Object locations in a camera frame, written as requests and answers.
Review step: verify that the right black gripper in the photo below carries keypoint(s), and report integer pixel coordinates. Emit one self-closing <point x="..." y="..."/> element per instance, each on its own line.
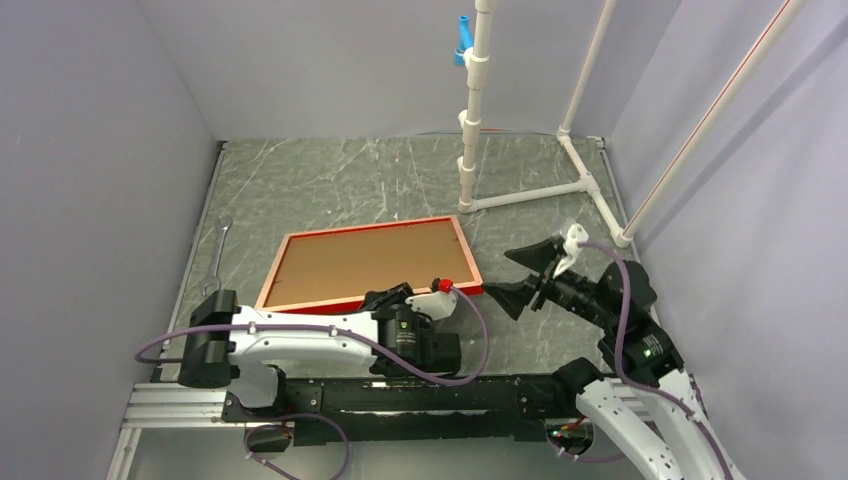
<point x="540" y="257"/>

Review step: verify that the orange wooden picture frame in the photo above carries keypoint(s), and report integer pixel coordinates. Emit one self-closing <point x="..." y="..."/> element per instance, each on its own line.
<point x="371" y="301"/>

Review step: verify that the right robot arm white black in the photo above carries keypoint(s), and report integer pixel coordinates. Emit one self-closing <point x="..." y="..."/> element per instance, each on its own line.
<point x="678" y="442"/>

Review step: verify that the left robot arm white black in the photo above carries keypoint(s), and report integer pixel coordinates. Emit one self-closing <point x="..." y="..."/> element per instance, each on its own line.
<point x="392" y="335"/>

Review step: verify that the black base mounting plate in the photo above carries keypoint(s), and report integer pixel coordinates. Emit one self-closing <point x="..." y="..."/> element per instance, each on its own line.
<point x="524" y="407"/>

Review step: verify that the silver open-end wrench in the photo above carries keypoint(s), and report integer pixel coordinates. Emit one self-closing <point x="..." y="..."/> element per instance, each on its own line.
<point x="211" y="281"/>

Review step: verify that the blue pipe fitting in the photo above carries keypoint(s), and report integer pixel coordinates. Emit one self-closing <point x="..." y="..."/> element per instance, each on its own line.
<point x="464" y="40"/>

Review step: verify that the white PVC pipe stand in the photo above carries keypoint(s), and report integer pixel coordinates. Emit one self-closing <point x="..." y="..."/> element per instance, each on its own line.
<point x="477" y="59"/>

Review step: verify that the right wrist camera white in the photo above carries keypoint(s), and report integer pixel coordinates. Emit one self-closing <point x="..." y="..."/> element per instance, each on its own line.
<point x="568" y="245"/>

